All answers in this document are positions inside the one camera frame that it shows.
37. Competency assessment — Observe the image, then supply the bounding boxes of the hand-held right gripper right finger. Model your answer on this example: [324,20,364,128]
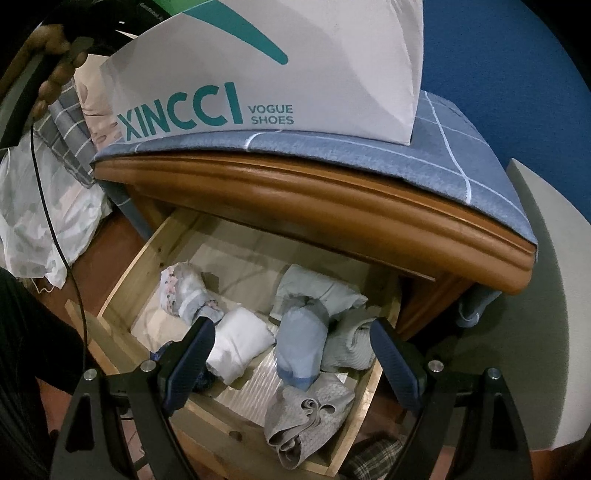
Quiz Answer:
[369,318,539,480]

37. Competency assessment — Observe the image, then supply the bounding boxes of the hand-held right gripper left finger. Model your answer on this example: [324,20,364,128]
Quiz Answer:
[48,316,218,480]

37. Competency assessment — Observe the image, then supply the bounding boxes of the grey ribbed underwear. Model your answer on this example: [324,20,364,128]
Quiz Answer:
[321,308,384,372]

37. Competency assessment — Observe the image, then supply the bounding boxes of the white underwear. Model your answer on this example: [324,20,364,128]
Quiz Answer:
[205,307,276,386]

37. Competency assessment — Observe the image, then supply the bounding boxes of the wooden drawer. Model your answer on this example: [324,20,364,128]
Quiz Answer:
[65,208,402,478]

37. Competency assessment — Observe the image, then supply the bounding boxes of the floral underwear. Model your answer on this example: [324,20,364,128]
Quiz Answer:
[159,261,225,326]

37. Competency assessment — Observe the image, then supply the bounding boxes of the beige socks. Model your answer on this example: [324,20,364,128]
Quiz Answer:
[264,373,356,467]

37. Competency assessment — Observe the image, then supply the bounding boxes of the blue grey-banded underwear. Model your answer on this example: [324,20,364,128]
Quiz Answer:
[274,298,331,391]

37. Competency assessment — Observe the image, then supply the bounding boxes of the light blue underwear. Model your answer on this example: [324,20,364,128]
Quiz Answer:
[270,264,369,324]

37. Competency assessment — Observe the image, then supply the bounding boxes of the white shoe box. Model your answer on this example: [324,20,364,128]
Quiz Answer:
[99,0,424,147]

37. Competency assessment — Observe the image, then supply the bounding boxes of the ribbed drawer liner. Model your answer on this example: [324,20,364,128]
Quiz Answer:
[217,353,349,423]

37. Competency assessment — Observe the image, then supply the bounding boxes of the person's left hand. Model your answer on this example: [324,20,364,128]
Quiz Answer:
[25,22,77,118]

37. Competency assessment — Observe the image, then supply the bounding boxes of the grey checked blanket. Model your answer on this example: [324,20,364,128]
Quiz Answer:
[34,76,98,185]

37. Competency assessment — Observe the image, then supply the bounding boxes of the pink floral pillow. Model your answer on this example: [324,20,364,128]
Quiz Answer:
[74,53,121,144]

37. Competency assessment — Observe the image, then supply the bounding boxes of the dark plaid cloth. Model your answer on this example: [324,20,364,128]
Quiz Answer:
[344,434,416,480]

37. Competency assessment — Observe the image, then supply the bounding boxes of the white printed quilt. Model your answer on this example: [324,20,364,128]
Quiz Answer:
[0,134,114,291]

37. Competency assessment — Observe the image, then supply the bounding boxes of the person's black clothing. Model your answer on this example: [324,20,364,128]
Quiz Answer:
[0,268,88,480]

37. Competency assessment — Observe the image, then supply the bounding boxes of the wooden nightstand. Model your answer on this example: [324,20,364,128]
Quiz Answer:
[95,154,534,342]

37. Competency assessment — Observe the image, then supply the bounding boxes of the blue checked cloth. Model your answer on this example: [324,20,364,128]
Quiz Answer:
[89,90,539,328]

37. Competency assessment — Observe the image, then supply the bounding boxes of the blue foam mat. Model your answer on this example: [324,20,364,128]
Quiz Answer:
[418,0,591,185]

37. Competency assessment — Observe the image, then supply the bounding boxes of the black cable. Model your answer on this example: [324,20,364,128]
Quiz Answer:
[30,115,90,374]

